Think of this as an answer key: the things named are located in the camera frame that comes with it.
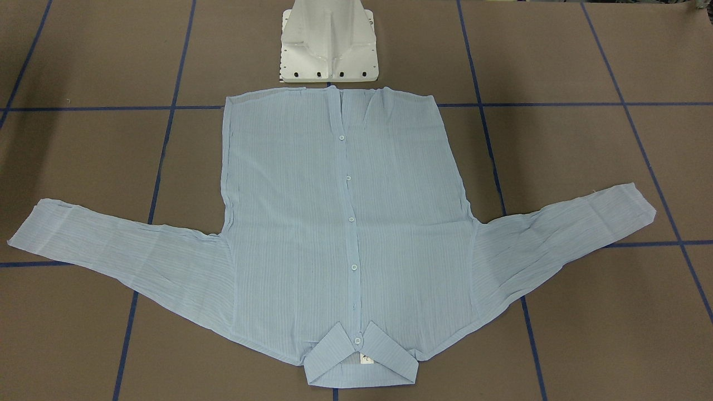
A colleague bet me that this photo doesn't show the light blue button-up shirt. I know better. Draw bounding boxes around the light blue button-up shirt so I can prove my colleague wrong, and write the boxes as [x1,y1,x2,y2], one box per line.
[8,86,656,388]

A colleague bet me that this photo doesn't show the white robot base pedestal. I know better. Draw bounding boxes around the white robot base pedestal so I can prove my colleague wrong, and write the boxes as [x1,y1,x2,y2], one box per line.
[279,1,379,83]

